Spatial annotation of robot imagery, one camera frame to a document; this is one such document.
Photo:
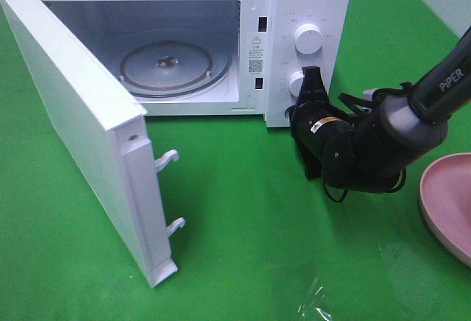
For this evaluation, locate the lower white microwave knob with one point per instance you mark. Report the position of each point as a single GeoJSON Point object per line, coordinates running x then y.
{"type": "Point", "coordinates": [295, 82]}

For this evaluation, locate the white microwave door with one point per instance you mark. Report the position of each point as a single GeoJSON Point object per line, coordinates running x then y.
{"type": "Point", "coordinates": [103, 128]}

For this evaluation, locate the white microwave oven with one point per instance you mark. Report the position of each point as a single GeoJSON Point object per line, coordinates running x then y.
{"type": "Point", "coordinates": [257, 34]}

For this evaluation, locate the pink round plate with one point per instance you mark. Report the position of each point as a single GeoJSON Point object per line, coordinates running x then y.
{"type": "Point", "coordinates": [444, 200]}

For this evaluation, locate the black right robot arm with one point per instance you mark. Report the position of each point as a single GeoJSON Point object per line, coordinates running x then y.
{"type": "Point", "coordinates": [370, 148]}

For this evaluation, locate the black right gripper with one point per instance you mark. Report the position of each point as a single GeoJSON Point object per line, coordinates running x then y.
{"type": "Point", "coordinates": [322, 132]}

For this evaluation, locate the upper white microwave knob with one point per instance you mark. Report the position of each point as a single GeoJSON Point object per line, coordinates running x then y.
{"type": "Point", "coordinates": [308, 38]}

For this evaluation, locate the white microwave knob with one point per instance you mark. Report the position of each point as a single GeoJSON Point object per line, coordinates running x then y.
{"type": "Point", "coordinates": [295, 82]}
{"type": "Point", "coordinates": [308, 38]}

